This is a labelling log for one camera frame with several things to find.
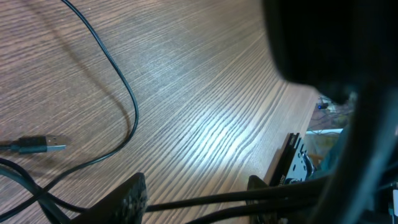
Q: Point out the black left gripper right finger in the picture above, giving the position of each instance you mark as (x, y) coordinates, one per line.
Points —
(255, 183)

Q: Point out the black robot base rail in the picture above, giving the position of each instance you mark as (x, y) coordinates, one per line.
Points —
(294, 164)

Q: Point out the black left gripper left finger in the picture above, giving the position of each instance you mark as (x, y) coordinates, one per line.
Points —
(124, 205)

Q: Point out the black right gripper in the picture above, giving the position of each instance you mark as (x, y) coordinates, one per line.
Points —
(336, 46)

